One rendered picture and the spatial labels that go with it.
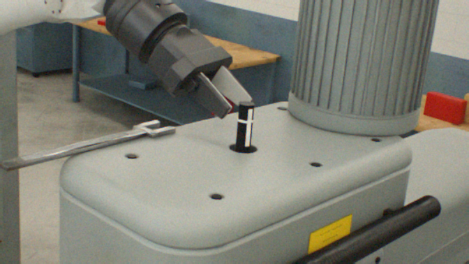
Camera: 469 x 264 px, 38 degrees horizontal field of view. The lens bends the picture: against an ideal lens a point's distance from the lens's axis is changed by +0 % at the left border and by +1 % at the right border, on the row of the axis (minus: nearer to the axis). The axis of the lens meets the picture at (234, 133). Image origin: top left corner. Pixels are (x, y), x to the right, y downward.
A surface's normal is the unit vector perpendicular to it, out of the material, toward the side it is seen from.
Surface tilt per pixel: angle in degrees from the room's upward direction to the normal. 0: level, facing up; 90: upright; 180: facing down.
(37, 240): 0
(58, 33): 90
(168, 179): 0
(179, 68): 52
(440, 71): 90
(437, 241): 90
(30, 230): 0
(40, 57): 90
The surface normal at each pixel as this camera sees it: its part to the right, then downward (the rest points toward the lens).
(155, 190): 0.08, -0.94
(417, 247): 0.72, 0.28
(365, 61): -0.11, 0.32
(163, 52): -0.49, 0.25
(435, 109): -0.72, 0.18
